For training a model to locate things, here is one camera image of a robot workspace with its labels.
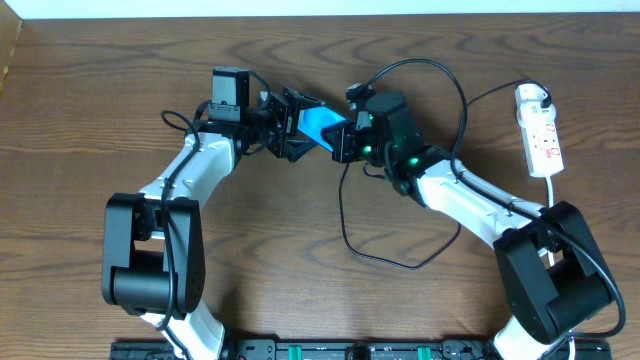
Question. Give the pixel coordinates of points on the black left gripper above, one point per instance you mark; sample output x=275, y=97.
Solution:
x=289, y=123

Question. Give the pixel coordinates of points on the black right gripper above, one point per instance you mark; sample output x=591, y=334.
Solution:
x=343, y=143

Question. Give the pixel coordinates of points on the blue Galaxy smartphone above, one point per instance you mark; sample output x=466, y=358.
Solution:
x=312, y=121

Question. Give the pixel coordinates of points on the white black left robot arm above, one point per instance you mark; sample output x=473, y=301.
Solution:
x=153, y=262

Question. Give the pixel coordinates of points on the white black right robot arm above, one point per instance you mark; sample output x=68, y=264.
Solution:
x=552, y=270

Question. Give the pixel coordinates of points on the white USB charger plug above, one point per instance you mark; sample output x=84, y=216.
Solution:
x=529, y=91

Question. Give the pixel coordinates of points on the white power strip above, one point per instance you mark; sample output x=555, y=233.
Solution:
x=540, y=139

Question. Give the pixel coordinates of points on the brown cardboard panel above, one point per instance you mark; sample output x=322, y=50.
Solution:
x=10, y=28

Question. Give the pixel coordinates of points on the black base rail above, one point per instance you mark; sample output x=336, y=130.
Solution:
x=267, y=349

